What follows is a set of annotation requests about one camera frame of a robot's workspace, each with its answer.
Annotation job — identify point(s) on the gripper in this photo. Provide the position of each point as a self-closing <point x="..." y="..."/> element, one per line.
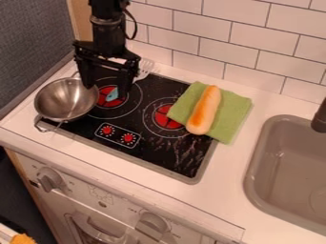
<point x="106" y="60"/>

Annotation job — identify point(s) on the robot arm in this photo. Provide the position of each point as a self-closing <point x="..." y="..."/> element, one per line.
<point x="107" y="28"/>

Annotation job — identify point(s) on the silver pot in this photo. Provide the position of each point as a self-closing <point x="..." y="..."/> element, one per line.
<point x="63" y="101"/>

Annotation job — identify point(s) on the white spatula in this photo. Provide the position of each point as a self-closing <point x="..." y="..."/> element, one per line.
<point x="145" y="68"/>

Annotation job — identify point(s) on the toy stove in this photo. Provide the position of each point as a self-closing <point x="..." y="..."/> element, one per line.
<point x="140" y="127"/>

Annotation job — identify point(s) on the toy bread roll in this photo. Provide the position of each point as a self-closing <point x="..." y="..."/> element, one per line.
<point x="204" y="109"/>

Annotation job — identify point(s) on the green cloth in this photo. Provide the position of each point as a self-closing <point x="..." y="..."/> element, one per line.
<point x="216" y="114"/>

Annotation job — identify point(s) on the toy sink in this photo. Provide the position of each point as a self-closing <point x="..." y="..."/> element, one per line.
<point x="288" y="173"/>

